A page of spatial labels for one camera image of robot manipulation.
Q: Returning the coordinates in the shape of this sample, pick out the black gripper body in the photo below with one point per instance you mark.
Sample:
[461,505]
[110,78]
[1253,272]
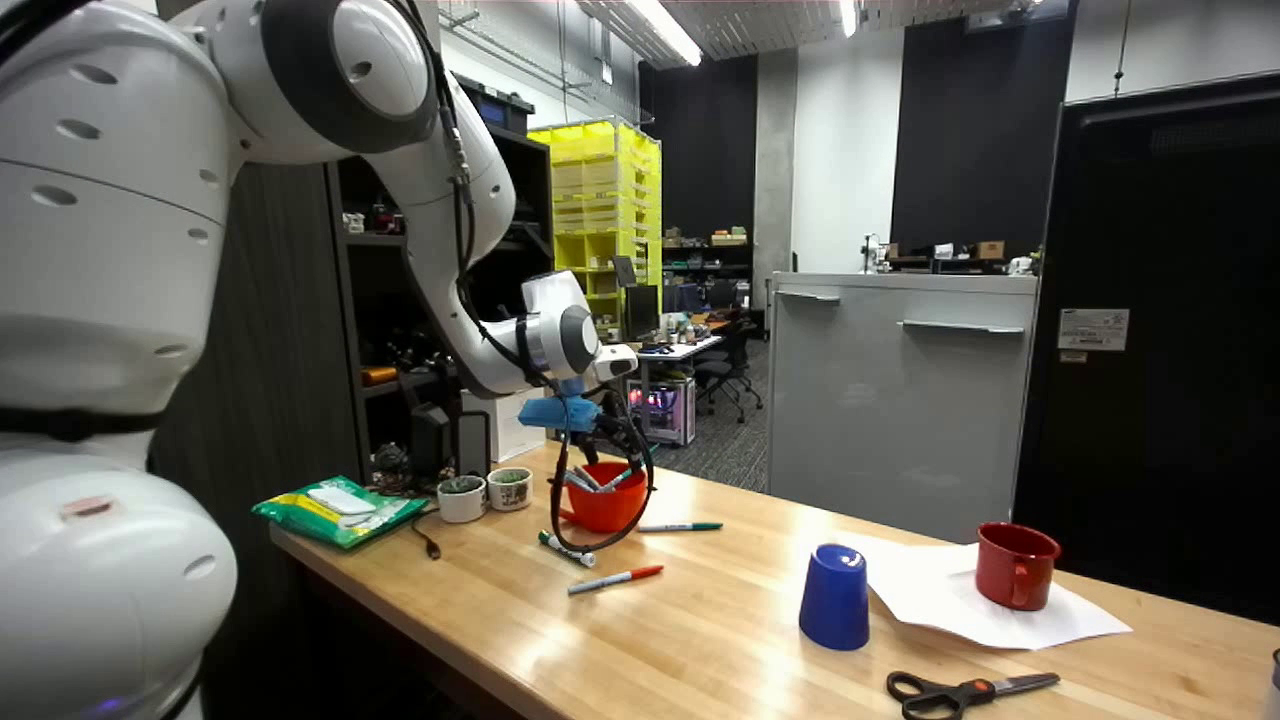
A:
[614,432]

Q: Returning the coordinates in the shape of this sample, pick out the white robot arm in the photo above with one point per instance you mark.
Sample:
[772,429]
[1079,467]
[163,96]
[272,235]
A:
[122,138]

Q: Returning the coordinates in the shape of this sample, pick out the orange cup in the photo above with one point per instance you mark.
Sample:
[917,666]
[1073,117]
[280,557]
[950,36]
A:
[616,509]

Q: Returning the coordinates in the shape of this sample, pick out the green pen near cup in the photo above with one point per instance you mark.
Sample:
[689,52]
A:
[681,526]

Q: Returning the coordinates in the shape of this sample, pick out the blue plastic cup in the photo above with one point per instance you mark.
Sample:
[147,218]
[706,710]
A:
[834,606]

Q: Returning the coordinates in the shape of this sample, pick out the rear white plant pot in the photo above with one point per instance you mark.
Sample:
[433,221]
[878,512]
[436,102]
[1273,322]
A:
[507,490]

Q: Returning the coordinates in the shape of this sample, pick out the white plant pot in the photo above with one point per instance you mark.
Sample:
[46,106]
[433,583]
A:
[507,490]
[461,498]

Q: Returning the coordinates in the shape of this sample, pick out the thick green marker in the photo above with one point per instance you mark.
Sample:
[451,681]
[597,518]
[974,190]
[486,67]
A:
[564,553]

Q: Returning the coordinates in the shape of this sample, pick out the front white plant pot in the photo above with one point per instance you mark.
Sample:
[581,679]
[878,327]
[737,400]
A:
[461,498]

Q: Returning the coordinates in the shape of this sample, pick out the yellow shelving rack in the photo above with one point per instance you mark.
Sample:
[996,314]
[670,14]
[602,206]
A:
[607,209]

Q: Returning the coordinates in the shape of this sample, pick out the green plastic package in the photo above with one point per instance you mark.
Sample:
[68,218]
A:
[338,512]

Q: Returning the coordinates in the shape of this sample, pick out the red mug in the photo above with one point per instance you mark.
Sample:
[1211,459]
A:
[1015,566]

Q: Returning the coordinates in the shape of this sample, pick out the black cabinet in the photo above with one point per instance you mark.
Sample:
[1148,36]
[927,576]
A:
[1152,405]

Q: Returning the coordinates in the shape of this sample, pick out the black-handled scissors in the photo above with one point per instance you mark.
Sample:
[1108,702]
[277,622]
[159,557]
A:
[950,702]

